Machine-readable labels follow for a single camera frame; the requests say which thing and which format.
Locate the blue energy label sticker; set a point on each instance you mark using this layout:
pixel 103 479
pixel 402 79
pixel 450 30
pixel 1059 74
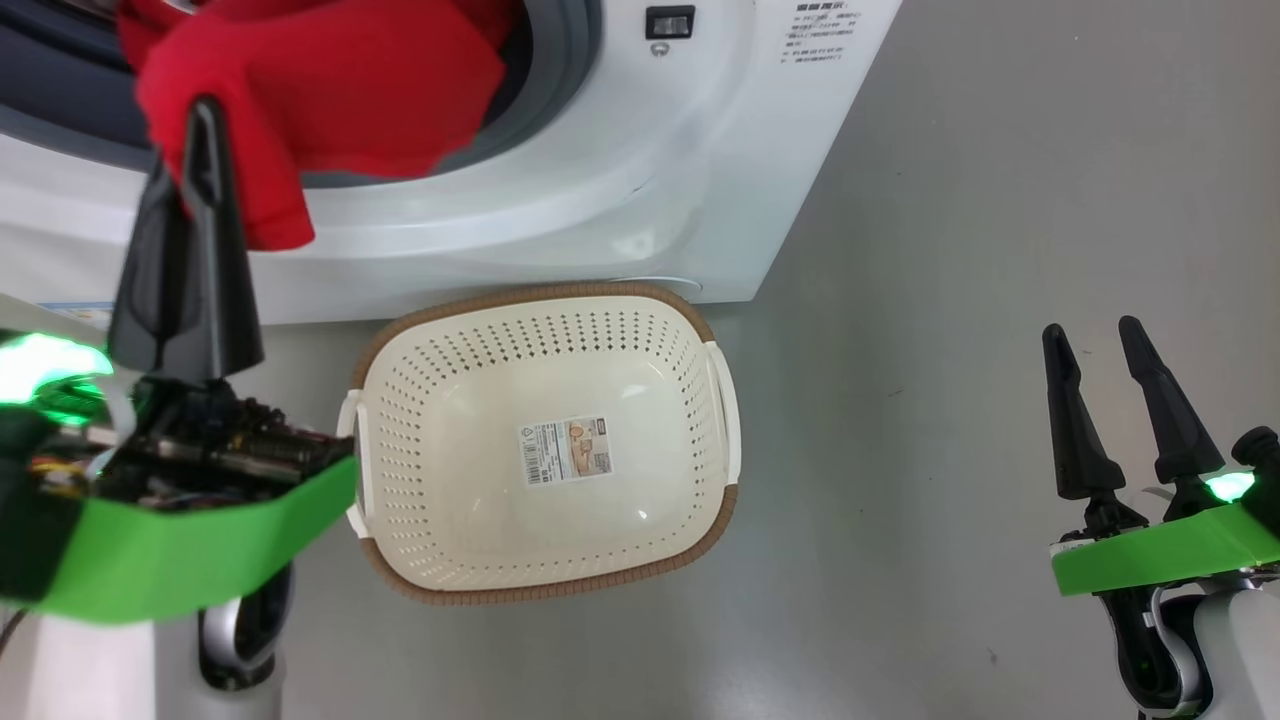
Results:
pixel 80 316

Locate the cream basket with brown rim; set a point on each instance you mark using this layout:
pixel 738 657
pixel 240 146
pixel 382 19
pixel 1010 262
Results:
pixel 540 540

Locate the basket product label sticker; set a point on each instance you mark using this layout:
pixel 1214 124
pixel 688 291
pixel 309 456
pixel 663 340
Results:
pixel 565 452

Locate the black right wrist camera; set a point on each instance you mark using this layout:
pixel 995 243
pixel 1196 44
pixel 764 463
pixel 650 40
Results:
pixel 1262 460

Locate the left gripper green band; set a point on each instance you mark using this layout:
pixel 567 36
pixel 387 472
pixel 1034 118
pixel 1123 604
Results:
pixel 180 560

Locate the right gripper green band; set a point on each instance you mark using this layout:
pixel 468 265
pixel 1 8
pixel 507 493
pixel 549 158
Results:
pixel 1150 560

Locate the white front-load washing machine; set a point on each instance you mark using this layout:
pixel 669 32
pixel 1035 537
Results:
pixel 650 170

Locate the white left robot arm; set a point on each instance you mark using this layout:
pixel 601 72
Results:
pixel 100 670

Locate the red and white garment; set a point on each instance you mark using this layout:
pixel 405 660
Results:
pixel 330 90

